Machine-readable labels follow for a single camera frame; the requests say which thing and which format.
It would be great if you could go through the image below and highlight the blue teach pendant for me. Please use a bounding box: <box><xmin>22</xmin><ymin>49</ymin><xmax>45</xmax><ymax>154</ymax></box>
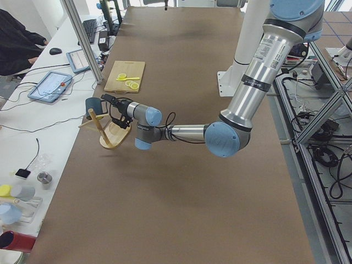
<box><xmin>66</xmin><ymin>49</ymin><xmax>90</xmax><ymax>74</ymax></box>
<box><xmin>27</xmin><ymin>71</ymin><xmax>73</xmax><ymax>103</ymax></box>

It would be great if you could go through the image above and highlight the small black square device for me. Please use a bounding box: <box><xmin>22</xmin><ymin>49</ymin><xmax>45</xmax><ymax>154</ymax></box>
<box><xmin>15</xmin><ymin>168</ymin><xmax>31</xmax><ymax>179</ymax></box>

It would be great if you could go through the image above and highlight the small metal cylinder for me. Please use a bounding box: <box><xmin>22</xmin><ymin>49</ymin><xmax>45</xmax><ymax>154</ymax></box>
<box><xmin>37</xmin><ymin>172</ymin><xmax>52</xmax><ymax>185</ymax></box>

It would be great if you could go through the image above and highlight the aluminium frame post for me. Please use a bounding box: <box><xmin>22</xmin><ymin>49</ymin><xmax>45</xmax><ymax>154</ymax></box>
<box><xmin>62</xmin><ymin>0</ymin><xmax>103</xmax><ymax>84</ymax></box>

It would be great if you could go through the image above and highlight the red cylinder container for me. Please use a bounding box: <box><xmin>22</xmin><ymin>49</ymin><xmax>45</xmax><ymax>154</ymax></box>
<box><xmin>1</xmin><ymin>230</ymin><xmax>36</xmax><ymax>253</ymax></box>

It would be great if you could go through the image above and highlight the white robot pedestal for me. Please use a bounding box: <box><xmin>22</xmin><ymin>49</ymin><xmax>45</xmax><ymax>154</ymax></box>
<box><xmin>217</xmin><ymin>0</ymin><xmax>270</xmax><ymax>97</ymax></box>

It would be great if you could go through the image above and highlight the blue cup yellow inside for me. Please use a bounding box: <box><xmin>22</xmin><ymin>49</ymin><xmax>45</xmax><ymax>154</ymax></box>
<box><xmin>85</xmin><ymin>97</ymin><xmax>108</xmax><ymax>120</ymax></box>

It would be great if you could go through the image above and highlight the yellow toy knife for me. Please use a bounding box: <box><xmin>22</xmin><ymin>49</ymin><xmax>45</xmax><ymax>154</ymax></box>
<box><xmin>116</xmin><ymin>77</ymin><xmax>140</xmax><ymax>81</ymax></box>

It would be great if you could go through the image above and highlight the lemon slice stack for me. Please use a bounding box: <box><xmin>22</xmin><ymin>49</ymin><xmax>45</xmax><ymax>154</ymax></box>
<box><xmin>125</xmin><ymin>80</ymin><xmax>140</xmax><ymax>90</ymax></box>

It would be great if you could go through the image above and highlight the light blue cup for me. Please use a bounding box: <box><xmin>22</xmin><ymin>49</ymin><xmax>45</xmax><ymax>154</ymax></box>
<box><xmin>1</xmin><ymin>203</ymin><xmax>22</xmax><ymax>224</ymax></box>

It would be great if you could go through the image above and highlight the blue teach pendant far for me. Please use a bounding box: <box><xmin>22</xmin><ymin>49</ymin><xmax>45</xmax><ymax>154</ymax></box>
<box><xmin>66</xmin><ymin>49</ymin><xmax>90</xmax><ymax>74</ymax></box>

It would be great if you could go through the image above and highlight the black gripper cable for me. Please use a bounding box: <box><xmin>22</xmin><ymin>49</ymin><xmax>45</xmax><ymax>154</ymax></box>
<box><xmin>108</xmin><ymin>97</ymin><xmax>207</xmax><ymax>145</ymax></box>

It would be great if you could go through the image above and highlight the black computer mouse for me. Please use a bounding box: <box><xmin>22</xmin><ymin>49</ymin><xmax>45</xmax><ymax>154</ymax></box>
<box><xmin>49</xmin><ymin>47</ymin><xmax>62</xmax><ymax>55</ymax></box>

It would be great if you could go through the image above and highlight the wooden cup storage rack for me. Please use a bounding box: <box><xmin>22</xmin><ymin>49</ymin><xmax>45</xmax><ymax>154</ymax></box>
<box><xmin>79</xmin><ymin>108</ymin><xmax>131</xmax><ymax>149</ymax></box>

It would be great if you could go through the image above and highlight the bamboo cutting board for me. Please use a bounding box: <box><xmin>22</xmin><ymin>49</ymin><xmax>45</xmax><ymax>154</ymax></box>
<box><xmin>104</xmin><ymin>60</ymin><xmax>146</xmax><ymax>93</ymax></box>

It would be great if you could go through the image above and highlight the yellow cup on tray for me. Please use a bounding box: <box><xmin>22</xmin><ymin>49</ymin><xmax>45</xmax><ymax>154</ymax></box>
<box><xmin>0</xmin><ymin>184</ymin><xmax>12</xmax><ymax>197</ymax></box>

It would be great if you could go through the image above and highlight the grey cup on tray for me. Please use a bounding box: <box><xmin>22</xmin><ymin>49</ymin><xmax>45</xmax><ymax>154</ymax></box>
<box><xmin>10</xmin><ymin>185</ymin><xmax>35</xmax><ymax>201</ymax></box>

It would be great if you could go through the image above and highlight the blue teach pendant near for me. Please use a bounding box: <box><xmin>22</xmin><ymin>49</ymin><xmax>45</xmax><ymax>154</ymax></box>
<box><xmin>27</xmin><ymin>71</ymin><xmax>73</xmax><ymax>103</ymax></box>

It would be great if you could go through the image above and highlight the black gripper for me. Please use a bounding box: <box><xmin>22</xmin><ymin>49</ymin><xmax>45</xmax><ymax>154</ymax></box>
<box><xmin>101</xmin><ymin>93</ymin><xmax>130</xmax><ymax>114</ymax></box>

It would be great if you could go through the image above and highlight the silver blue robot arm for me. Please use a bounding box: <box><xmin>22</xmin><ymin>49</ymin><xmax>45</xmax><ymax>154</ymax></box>
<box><xmin>101</xmin><ymin>1</ymin><xmax>325</xmax><ymax>157</ymax></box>

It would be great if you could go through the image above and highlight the lemon slice single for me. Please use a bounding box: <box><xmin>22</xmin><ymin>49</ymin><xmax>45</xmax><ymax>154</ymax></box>
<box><xmin>117</xmin><ymin>73</ymin><xmax>127</xmax><ymax>80</ymax></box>

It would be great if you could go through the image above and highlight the person in black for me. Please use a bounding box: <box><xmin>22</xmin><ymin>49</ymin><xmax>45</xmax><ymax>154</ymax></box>
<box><xmin>1</xmin><ymin>9</ymin><xmax>48</xmax><ymax>76</ymax></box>

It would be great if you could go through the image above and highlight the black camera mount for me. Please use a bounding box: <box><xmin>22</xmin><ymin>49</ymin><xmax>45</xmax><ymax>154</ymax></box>
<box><xmin>111</xmin><ymin>114</ymin><xmax>133</xmax><ymax>129</ymax></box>

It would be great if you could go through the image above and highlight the black keyboard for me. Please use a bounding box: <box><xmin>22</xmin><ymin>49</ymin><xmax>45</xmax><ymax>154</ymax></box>
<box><xmin>82</xmin><ymin>19</ymin><xmax>97</xmax><ymax>44</ymax></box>

